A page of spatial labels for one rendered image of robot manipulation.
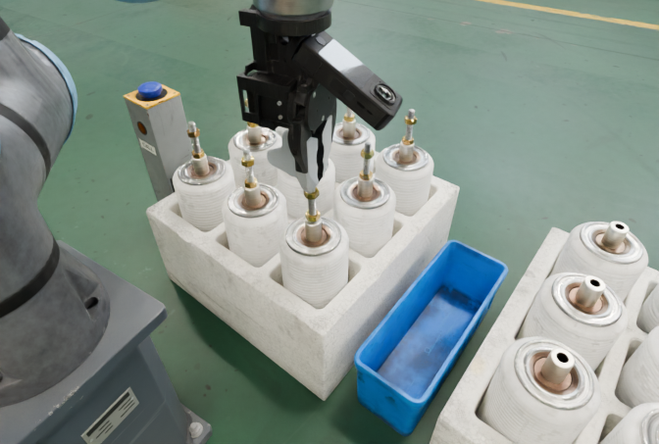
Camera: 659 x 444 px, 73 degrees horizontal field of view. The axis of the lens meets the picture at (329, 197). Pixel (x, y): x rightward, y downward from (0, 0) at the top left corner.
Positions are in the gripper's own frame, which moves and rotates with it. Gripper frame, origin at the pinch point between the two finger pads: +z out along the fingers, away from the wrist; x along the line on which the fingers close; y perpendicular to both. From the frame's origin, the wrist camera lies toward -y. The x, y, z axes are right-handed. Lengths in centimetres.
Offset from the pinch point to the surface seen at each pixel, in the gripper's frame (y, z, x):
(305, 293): -0.2, 16.1, 4.6
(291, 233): 3.5, 9.3, 1.0
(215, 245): 16.8, 16.7, 1.7
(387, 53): 30, 34, -123
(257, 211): 10.1, 9.3, -1.0
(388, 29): 37, 34, -147
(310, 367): -2.7, 27.0, 8.6
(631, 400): -40.6, 17.3, 1.7
